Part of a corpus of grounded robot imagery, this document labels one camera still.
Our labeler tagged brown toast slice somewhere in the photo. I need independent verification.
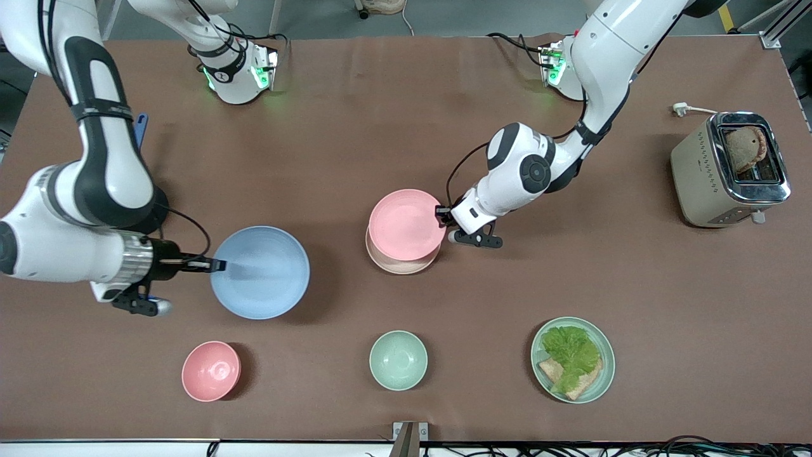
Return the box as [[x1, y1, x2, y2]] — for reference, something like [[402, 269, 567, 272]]
[[725, 126, 768, 175]]

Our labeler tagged small green bowl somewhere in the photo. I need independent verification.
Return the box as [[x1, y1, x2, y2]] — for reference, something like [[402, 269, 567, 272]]
[[369, 330, 428, 392]]

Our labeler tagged green plate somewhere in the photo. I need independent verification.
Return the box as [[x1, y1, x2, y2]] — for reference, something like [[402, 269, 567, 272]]
[[531, 317, 616, 404]]

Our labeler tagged aluminium frame profile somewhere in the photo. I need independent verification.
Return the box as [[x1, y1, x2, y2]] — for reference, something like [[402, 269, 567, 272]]
[[739, 0, 812, 49]]

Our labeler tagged green lettuce leaf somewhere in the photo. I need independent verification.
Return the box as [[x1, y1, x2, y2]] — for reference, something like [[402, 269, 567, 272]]
[[541, 326, 602, 394]]

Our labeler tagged small pink bowl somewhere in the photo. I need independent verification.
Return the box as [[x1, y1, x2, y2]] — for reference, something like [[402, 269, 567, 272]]
[[181, 341, 242, 402]]

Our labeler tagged wide pink bowl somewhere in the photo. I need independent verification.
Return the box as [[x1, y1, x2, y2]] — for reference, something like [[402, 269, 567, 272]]
[[369, 189, 447, 261]]

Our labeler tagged brown bread slice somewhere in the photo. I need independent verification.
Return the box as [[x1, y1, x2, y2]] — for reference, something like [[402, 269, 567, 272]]
[[538, 357, 603, 401]]

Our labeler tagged wide blue bowl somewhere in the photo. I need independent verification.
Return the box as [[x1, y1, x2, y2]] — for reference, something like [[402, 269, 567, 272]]
[[210, 226, 311, 320]]

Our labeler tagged brown table cover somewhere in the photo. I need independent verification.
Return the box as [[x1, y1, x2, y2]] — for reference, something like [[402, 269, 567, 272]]
[[0, 33, 812, 444]]

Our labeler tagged beige chrome toaster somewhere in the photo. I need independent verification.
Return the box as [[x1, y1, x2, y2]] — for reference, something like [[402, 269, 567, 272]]
[[671, 112, 792, 228]]

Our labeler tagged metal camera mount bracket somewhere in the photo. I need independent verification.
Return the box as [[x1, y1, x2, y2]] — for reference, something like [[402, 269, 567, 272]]
[[392, 421, 429, 457]]

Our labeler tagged wide beige bowl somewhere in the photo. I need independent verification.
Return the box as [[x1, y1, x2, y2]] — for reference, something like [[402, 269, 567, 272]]
[[365, 225, 442, 275]]

